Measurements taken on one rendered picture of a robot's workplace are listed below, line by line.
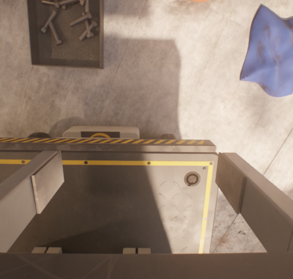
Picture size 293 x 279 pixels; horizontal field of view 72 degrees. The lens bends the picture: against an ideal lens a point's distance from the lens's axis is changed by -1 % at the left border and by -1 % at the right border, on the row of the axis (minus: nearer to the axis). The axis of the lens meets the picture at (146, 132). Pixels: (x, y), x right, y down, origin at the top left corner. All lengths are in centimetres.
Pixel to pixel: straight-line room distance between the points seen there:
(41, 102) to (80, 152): 41
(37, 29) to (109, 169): 58
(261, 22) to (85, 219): 86
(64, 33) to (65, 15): 6
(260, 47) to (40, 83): 83
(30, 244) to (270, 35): 103
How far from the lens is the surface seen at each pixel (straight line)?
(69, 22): 86
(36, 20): 90
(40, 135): 81
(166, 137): 72
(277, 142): 102
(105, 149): 52
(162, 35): 82
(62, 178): 17
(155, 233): 65
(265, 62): 89
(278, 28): 92
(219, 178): 17
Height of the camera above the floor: 80
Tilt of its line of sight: 74 degrees down
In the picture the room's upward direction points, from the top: 176 degrees clockwise
